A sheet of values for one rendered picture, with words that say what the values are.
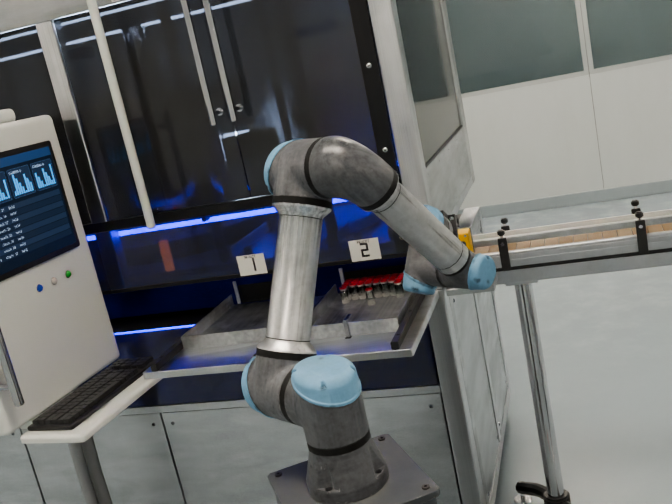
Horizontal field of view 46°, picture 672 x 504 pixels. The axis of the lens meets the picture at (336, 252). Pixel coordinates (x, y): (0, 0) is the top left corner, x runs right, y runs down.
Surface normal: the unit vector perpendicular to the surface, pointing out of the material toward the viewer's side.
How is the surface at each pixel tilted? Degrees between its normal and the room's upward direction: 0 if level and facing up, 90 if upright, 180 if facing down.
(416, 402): 90
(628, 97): 90
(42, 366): 90
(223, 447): 90
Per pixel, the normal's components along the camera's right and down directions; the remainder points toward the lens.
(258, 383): -0.73, -0.11
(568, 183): -0.26, 0.28
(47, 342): 0.92, -0.11
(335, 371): -0.11, -0.94
